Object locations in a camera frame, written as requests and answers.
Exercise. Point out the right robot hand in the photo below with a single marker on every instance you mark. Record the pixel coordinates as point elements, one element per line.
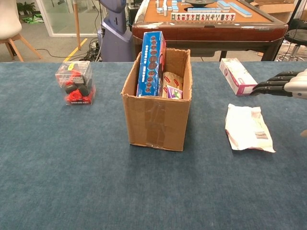
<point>293,83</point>

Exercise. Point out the white plastic packet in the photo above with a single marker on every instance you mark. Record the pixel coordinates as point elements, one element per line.
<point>247,127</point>

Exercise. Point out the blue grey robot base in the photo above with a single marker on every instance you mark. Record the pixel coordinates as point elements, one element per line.
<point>115,40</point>

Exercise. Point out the background cardboard carton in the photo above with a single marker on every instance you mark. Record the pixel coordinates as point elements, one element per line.
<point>275,9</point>

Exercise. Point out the brown snack packet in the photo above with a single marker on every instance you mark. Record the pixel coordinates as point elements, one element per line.
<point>172,80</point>

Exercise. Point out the brown cardboard box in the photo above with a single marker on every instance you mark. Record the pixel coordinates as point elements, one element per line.
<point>156,119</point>

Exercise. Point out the blue snack packet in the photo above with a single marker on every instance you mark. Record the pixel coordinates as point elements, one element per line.
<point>151,60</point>

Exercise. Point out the clear box red black items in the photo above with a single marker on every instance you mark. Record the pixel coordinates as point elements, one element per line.
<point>74,83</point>

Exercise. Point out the white plastic basket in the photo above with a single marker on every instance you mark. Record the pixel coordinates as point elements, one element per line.
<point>287,49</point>

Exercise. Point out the black stool chrome base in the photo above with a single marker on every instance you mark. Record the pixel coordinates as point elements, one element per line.
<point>296,34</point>

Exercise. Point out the white pink carton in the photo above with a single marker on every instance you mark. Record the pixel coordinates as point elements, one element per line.
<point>236,76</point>

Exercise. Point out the black tripod stand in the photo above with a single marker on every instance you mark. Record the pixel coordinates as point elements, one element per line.
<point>293,12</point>

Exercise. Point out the brown mahjong table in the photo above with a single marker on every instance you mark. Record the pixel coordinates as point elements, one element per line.
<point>204,32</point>

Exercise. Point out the short stack blue mahjong tiles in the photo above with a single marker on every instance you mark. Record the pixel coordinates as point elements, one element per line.
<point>223,4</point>

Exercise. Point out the row of upright mahjong tiles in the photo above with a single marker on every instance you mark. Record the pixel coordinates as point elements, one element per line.
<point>202,16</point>

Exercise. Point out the low row blue mahjong tiles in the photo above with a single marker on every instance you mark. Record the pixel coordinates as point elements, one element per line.
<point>204,10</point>

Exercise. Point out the small purple packet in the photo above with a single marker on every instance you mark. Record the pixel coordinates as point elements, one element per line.
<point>174,92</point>

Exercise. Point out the black round dish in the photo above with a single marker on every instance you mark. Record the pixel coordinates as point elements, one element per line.
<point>200,2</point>

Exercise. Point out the cluster of blue mahjong tiles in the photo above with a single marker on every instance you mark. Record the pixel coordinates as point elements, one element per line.
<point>165,7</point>

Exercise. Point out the wooden pole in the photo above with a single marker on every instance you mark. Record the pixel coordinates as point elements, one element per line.
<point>77,26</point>

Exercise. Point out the blue felt table cloth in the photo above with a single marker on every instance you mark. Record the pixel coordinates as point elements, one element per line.
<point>72,167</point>

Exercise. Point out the green potted plant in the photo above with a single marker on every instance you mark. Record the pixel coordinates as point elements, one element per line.
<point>26,8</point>

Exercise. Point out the white chair wooden legs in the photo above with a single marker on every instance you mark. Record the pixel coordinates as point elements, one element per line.
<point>9,21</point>

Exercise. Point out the long wall of blue mahjong tiles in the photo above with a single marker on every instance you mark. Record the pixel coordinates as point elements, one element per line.
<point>241,9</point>

